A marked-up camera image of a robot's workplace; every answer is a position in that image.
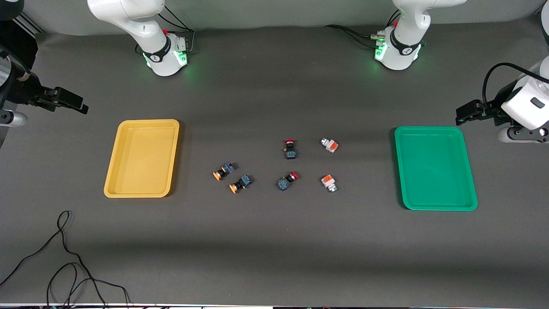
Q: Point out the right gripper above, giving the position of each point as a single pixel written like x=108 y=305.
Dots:
x=26 y=91

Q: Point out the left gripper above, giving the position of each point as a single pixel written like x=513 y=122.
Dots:
x=491 y=109

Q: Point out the white and orange button switch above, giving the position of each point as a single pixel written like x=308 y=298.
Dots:
x=328 y=182
x=330 y=146

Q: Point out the yellow-capped push button switch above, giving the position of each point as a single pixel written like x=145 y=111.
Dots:
x=225 y=169
x=242 y=182

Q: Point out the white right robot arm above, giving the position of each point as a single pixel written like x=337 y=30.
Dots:
x=161 y=56

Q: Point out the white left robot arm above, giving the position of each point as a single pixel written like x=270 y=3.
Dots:
x=399 y=51

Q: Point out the green plastic tray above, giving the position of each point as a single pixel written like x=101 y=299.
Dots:
x=433 y=171

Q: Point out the yellow plastic tray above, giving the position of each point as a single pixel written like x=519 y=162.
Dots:
x=141 y=171

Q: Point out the aluminium frame profile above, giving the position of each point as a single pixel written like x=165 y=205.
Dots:
x=28 y=23

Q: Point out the red-capped push button switch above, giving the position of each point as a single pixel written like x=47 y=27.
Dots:
x=291 y=152
x=284 y=183

